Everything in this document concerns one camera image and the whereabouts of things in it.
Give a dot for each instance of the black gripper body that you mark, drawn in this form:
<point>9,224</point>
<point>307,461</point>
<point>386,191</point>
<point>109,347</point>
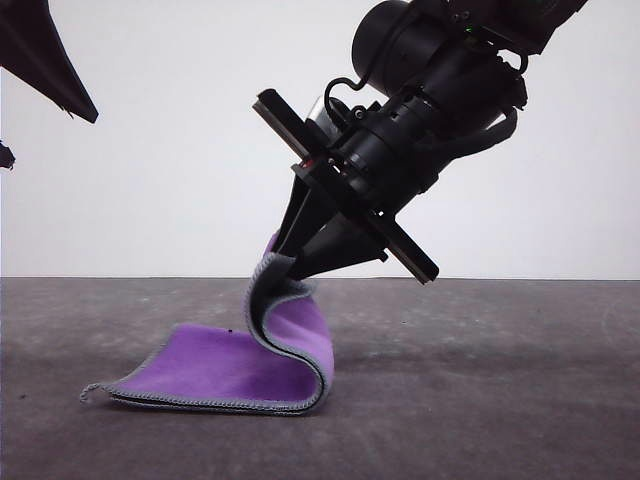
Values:
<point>400,165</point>

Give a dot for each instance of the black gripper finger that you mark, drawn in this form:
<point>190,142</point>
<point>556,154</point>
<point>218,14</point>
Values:
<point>345,245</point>
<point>35,55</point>
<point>302,220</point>
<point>5,155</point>

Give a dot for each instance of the purple towel with grey hem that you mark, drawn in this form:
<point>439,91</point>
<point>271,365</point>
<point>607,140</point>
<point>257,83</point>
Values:
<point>210,360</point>

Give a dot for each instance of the grey table cloth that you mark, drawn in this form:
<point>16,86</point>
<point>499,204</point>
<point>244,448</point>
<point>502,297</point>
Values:
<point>450,400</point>

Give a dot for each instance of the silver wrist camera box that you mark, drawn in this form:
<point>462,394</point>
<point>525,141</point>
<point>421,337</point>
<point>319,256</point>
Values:
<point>320,117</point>

